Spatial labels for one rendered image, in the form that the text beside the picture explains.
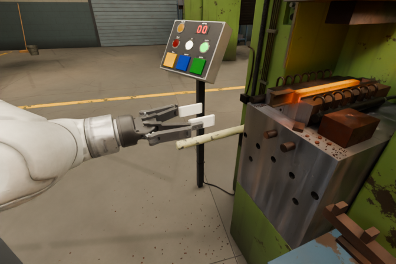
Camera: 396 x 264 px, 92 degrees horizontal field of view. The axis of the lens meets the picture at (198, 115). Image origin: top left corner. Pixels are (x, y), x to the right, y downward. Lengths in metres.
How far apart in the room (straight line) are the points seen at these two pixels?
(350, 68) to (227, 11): 4.56
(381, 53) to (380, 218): 0.63
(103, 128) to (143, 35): 8.12
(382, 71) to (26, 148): 1.13
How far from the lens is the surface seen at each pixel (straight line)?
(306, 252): 0.67
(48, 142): 0.30
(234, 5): 5.54
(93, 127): 0.45
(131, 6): 8.48
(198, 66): 0.95
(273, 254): 1.06
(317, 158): 0.64
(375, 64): 1.12
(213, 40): 0.97
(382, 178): 0.82
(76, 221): 1.69
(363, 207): 0.90
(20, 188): 0.29
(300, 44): 0.95
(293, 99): 0.70
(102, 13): 8.59
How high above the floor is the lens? 1.25
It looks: 29 degrees down
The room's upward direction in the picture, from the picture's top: straight up
